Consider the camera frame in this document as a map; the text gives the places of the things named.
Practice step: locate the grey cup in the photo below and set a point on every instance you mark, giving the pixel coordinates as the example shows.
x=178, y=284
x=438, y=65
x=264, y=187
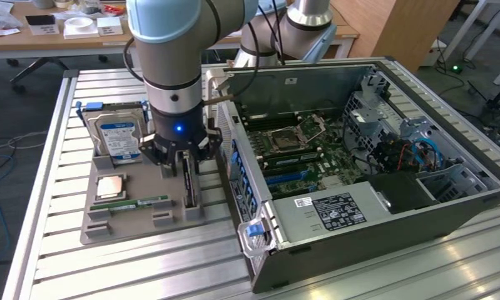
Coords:
x=43, y=3

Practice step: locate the white socket box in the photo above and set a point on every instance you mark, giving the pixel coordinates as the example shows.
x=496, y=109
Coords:
x=435, y=53

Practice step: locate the black PC case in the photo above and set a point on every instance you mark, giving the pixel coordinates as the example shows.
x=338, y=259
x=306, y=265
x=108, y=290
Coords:
x=358, y=250

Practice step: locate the hard disk in blue caddy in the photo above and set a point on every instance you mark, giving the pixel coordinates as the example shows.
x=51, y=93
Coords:
x=116, y=134

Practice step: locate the small tape roll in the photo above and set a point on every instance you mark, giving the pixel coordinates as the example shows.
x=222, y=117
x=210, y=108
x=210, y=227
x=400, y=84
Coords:
x=63, y=3

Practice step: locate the white box with black top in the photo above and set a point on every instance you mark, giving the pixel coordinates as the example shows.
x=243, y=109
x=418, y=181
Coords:
x=41, y=25

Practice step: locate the green motherboard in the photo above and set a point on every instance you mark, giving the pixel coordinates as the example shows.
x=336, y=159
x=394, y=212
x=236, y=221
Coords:
x=330, y=162

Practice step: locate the black chair base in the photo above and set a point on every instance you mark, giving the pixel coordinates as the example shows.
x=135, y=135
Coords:
x=37, y=67

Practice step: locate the flat white box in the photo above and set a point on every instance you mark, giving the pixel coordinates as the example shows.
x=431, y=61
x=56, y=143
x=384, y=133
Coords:
x=81, y=33

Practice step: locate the green RAM stick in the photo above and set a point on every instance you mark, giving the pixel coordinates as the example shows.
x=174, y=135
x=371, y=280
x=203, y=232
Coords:
x=129, y=203
x=296, y=160

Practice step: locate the wooden desk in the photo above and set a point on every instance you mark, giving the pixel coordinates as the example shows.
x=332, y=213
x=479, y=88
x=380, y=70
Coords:
x=342, y=31
x=24, y=42

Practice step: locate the blue expansion slot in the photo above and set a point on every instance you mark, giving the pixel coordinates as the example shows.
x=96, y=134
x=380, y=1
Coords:
x=287, y=177

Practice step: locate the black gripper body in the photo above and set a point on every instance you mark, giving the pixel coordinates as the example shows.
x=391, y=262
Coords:
x=179, y=128

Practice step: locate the CPU socket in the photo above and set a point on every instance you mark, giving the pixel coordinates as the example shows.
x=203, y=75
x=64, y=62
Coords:
x=283, y=140

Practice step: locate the white paper card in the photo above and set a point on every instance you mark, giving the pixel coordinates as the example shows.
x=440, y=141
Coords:
x=4, y=32

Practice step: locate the grey power supply unit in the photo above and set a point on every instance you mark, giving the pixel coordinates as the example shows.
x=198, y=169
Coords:
x=300, y=225

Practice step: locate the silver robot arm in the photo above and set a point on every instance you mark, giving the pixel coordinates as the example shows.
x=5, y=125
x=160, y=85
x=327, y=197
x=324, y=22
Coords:
x=167, y=47

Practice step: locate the silver disk bay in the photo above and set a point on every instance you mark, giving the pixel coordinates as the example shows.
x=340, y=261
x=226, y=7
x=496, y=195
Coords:
x=360, y=106

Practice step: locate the large white tape roll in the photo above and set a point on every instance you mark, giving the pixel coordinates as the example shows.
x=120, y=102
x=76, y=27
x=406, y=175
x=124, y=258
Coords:
x=77, y=22

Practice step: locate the white cardboard box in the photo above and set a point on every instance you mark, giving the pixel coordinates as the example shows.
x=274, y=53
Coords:
x=109, y=26

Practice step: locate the grey parts rack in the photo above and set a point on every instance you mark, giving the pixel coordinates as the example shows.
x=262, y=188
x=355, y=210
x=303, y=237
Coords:
x=150, y=184

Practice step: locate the wooden cabinet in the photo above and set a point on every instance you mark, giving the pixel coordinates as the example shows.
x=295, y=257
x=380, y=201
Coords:
x=400, y=31

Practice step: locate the CPU chip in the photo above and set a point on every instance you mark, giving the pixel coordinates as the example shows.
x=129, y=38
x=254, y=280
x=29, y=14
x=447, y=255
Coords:
x=109, y=187

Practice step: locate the white table frame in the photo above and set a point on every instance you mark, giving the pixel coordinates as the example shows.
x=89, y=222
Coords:
x=488, y=31

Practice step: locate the silver drive bracket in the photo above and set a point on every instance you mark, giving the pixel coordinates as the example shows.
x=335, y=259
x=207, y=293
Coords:
x=463, y=175

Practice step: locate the device with green light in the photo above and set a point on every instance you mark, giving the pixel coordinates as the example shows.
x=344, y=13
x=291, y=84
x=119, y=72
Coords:
x=456, y=68

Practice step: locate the long black expansion slot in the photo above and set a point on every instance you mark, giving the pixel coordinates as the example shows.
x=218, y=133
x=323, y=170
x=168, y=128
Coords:
x=282, y=170

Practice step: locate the graphics card with metal bracket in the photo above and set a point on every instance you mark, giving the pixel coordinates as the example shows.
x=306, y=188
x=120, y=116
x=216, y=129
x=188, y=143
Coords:
x=190, y=181

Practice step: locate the silver chipset heatsink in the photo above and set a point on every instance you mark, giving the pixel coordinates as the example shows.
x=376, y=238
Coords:
x=332, y=182

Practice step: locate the red object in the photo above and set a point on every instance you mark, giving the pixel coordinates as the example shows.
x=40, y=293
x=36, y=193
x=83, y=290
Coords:
x=113, y=10

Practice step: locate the clear plastic bag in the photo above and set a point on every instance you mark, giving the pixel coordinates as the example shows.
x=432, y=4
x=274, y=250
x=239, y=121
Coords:
x=0, y=14

